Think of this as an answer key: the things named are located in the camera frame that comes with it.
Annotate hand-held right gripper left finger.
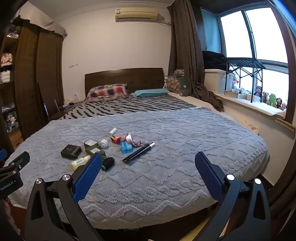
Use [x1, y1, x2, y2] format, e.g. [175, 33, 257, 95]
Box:
[24, 153, 103, 241]

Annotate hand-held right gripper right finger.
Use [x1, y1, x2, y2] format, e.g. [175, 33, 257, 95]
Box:
[194, 152, 272, 241]

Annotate pale yellow bottle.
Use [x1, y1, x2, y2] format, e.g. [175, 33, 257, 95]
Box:
[70, 155, 91, 171]

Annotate dark box with pale label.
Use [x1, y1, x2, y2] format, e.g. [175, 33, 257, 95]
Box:
[84, 139, 99, 149]

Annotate black cylindrical cap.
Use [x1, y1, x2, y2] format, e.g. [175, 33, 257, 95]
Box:
[102, 157, 115, 171]

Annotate green box with label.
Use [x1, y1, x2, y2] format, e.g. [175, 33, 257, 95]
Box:
[85, 146, 106, 158]

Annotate flat black box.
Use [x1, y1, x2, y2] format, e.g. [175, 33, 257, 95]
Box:
[61, 144, 82, 160]

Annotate blue packet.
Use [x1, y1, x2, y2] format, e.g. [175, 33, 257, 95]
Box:
[120, 141, 133, 154]

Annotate grey fleece blanket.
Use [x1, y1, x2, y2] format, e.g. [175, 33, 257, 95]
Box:
[5, 107, 270, 230]

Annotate long black tube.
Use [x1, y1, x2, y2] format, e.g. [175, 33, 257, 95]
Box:
[122, 142, 155, 162]

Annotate dark bedside table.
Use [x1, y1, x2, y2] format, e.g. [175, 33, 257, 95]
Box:
[50, 98, 81, 121]

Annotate dark wooden wardrobe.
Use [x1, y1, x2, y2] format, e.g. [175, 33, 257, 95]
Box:
[0, 19, 65, 151]

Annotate white window sill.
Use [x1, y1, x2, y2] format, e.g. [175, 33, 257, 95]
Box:
[217, 93, 296, 130]

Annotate plaid pillow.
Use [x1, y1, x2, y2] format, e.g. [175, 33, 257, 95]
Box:
[85, 83, 129, 102]

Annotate black striped blanket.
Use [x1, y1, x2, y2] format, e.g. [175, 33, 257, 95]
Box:
[57, 94, 198, 120]

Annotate white storage box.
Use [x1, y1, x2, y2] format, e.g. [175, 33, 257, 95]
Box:
[205, 69, 226, 95]

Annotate grey green plush cushion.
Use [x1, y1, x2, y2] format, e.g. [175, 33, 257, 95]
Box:
[173, 70, 192, 96]

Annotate brown spotted cushion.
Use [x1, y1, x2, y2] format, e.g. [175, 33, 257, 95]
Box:
[164, 75, 183, 94]

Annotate blue pillow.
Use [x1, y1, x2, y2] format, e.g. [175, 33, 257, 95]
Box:
[131, 89, 173, 98]

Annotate dark wooden headboard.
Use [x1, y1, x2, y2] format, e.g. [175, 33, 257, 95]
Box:
[85, 68, 164, 98]

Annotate black clothing pile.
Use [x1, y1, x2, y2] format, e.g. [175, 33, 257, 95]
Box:
[202, 50, 232, 71]

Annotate black folding table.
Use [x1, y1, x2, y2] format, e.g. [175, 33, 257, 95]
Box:
[225, 57, 266, 102]

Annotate brown curtain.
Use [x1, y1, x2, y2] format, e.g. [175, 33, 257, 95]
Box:
[167, 0, 223, 112]

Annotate pale cloth cover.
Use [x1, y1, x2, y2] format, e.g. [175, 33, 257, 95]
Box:
[10, 0, 68, 37]

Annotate large window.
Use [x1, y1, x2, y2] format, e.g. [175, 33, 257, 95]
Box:
[201, 7, 292, 109]

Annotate wall air conditioner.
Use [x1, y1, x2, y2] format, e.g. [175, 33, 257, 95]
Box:
[115, 8, 159, 22]

